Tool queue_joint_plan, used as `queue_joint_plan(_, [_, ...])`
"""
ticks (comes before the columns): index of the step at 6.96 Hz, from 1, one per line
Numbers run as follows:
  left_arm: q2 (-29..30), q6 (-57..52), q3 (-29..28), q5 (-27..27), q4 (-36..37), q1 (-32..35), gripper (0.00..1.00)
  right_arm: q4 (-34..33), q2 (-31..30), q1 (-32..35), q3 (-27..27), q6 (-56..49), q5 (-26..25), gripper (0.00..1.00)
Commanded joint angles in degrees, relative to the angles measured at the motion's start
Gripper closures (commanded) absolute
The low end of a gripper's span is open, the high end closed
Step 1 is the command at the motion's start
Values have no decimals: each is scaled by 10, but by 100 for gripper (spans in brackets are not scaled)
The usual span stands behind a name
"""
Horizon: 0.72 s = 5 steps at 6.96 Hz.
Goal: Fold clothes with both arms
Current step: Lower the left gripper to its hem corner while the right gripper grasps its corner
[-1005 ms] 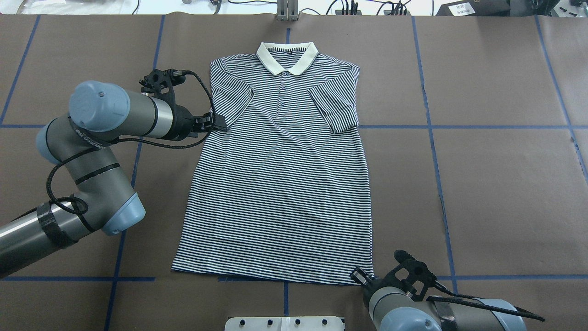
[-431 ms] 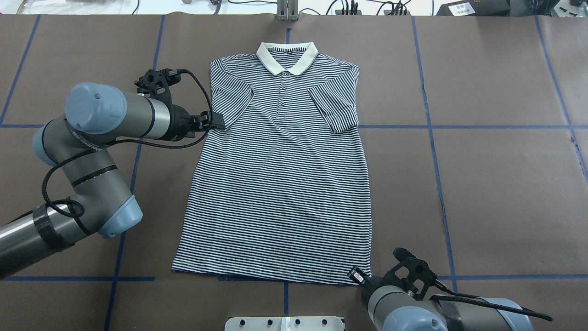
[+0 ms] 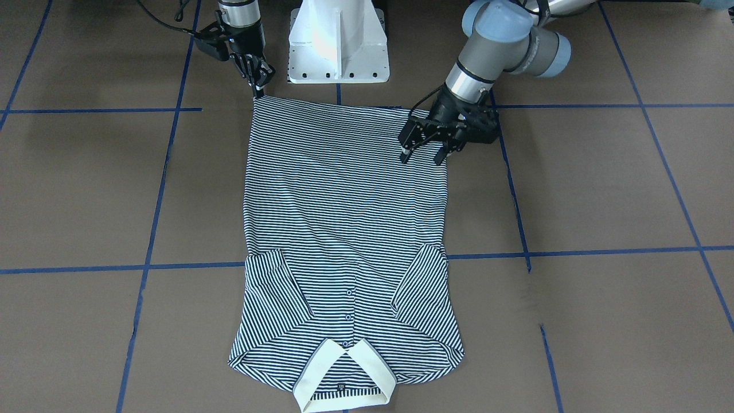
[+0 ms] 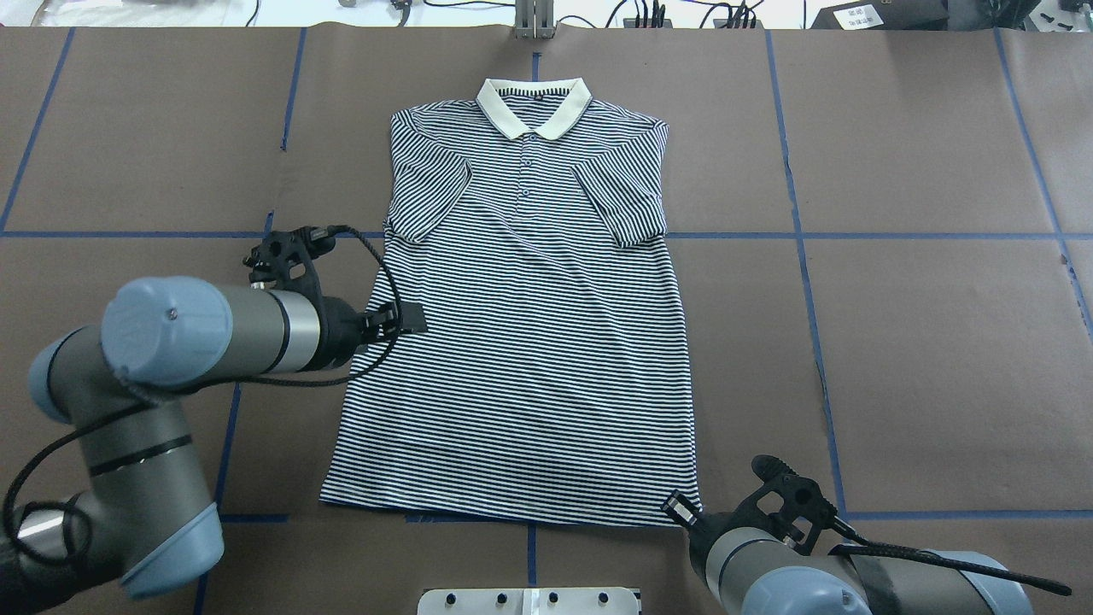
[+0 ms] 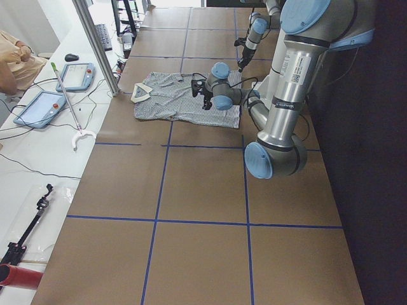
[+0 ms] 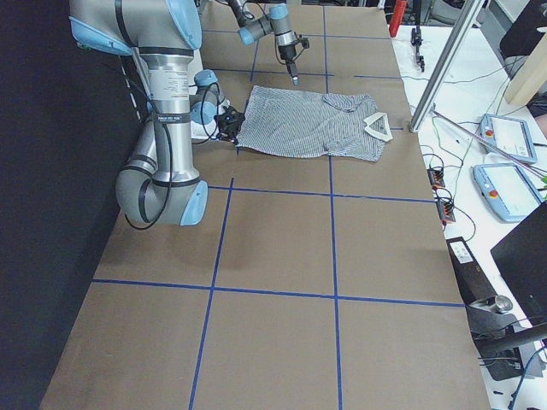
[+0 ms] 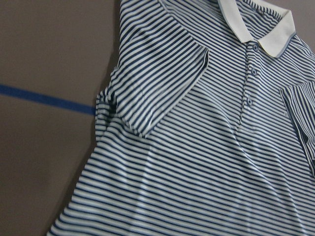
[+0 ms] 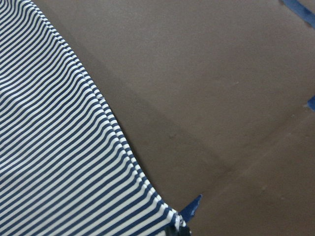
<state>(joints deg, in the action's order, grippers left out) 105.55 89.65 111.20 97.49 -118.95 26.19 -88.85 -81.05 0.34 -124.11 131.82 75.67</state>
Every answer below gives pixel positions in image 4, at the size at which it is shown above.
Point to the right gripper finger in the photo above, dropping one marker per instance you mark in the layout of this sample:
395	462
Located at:
681	510

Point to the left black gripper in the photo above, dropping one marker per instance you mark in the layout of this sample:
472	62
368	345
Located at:
339	332

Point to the striped polo shirt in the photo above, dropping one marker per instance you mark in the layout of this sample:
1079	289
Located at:
553	383

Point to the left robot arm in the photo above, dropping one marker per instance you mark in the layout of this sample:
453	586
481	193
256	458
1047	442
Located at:
122	496

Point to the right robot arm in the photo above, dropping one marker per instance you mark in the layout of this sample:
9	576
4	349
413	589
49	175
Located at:
749	570

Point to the black box with label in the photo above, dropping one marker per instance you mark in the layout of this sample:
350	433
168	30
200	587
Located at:
883	15

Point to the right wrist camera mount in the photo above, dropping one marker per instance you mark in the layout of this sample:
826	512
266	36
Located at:
787	506

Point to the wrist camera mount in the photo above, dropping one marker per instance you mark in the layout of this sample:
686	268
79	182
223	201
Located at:
787	506
286	260

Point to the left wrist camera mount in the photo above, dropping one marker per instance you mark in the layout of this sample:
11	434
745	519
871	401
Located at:
286	260

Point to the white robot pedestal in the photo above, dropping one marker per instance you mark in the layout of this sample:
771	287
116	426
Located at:
549	600

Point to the aluminium frame post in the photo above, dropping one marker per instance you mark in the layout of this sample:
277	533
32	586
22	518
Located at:
534	19

